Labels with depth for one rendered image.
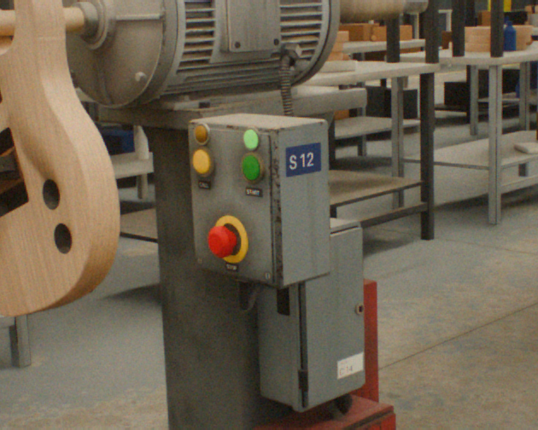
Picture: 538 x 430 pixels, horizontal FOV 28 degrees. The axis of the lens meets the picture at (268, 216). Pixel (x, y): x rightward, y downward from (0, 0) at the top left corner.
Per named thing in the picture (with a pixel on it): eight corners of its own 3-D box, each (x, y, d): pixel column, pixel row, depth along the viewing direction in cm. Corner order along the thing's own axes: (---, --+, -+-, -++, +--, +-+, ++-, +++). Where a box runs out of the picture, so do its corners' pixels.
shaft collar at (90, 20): (86, 41, 151) (75, 13, 151) (102, 25, 147) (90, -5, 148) (74, 42, 149) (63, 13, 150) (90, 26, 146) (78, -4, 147)
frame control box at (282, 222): (290, 270, 164) (285, 101, 159) (403, 294, 149) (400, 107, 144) (166, 307, 147) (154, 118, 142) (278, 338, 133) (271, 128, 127)
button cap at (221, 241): (227, 251, 139) (225, 220, 138) (248, 255, 136) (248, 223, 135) (205, 256, 136) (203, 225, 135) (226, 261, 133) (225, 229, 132)
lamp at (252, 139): (244, 150, 132) (243, 125, 131) (261, 152, 130) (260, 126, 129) (240, 150, 131) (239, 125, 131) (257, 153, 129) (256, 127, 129)
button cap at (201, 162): (201, 171, 139) (200, 148, 139) (217, 173, 137) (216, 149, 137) (193, 172, 138) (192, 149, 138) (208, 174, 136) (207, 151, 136)
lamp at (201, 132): (195, 144, 138) (194, 121, 137) (211, 146, 136) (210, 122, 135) (191, 145, 138) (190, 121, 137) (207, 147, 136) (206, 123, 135)
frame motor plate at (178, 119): (263, 100, 192) (262, 78, 191) (367, 107, 175) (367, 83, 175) (97, 122, 167) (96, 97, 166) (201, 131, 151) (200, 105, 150)
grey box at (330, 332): (322, 374, 178) (312, 37, 167) (371, 388, 171) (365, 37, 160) (257, 399, 168) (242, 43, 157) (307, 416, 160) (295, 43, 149)
